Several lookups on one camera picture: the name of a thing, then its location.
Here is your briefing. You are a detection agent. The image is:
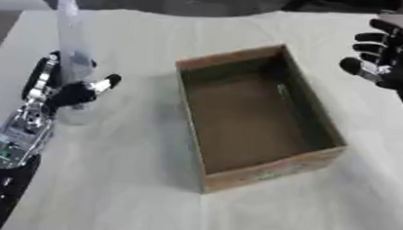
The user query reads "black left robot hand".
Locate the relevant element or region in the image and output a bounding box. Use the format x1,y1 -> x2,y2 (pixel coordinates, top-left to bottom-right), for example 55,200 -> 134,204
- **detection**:
18,49 -> 125,115

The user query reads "clear plastic bottle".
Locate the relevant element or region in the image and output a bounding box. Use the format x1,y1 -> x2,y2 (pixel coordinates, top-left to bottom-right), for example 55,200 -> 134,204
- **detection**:
49,0 -> 111,128

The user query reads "open tan cardboard box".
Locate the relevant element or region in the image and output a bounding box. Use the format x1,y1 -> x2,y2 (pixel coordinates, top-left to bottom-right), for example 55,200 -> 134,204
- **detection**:
166,39 -> 353,202

